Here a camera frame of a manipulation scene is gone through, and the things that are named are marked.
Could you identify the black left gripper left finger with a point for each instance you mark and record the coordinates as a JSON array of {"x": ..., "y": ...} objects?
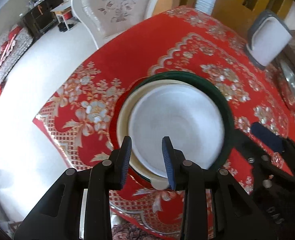
[{"x": 57, "y": 214}]

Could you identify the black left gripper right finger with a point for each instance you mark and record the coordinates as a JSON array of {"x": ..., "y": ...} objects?
[{"x": 214, "y": 202}]

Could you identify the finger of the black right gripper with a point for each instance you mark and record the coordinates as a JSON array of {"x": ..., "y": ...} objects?
[
  {"x": 284, "y": 146},
  {"x": 247, "y": 149}
]

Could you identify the green plastic bowl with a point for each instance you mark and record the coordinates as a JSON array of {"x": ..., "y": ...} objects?
[{"x": 214, "y": 94}]

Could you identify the white plastic bowl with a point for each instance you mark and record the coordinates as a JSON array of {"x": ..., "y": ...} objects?
[{"x": 183, "y": 113}]

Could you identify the red plate with sticker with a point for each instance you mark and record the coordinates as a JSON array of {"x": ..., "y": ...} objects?
[{"x": 113, "y": 129}]

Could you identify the cream ribbed plastic bowl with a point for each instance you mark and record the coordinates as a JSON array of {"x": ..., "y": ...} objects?
[{"x": 157, "y": 182}]

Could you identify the steel pan with lid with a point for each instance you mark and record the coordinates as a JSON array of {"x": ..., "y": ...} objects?
[{"x": 286, "y": 83}]

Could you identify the red floral tablecloth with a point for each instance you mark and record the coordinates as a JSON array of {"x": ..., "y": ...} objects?
[{"x": 80, "y": 118}]

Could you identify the white electric kettle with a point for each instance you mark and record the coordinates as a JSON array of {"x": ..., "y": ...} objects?
[{"x": 266, "y": 38}]

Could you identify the red patterned sofa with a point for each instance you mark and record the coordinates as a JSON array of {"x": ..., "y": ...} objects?
[{"x": 14, "y": 42}]

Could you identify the dark wooden sideboard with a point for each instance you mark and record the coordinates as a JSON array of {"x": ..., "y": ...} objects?
[{"x": 41, "y": 19}]

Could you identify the small white side table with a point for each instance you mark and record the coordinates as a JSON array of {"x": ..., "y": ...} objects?
[{"x": 64, "y": 16}]

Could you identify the white ornate chair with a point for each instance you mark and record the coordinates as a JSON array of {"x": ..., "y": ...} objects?
[{"x": 106, "y": 19}]

